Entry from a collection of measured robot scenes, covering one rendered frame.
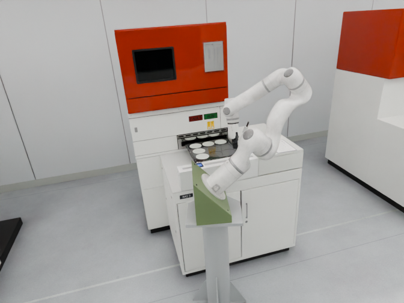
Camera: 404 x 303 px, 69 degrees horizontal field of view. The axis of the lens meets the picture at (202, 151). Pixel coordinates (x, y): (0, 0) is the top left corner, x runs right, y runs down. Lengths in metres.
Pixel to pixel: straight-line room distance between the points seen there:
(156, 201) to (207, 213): 1.16
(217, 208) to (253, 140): 0.41
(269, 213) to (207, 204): 0.84
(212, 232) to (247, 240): 0.64
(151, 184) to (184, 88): 0.89
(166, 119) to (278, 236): 1.29
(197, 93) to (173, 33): 0.47
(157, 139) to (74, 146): 1.83
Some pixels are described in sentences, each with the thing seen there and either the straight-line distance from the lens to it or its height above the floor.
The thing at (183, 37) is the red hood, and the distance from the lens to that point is 2.27.
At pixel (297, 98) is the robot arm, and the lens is 1.71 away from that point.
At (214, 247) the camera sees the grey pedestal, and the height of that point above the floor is 0.58.
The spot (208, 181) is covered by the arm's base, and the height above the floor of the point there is 1.01.
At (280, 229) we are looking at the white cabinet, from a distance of 2.46.
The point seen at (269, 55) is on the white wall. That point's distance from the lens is 4.25.
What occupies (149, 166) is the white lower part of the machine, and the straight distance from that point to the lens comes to 2.53.
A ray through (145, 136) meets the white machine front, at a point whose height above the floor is 1.00.
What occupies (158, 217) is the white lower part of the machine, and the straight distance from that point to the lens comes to 2.81.
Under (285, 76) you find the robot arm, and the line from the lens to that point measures 1.65.
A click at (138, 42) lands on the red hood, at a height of 1.73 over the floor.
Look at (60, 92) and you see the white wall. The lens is 3.89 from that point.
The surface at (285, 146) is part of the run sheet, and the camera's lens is 2.20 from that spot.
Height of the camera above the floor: 1.85
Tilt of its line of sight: 24 degrees down
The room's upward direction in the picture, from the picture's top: 4 degrees counter-clockwise
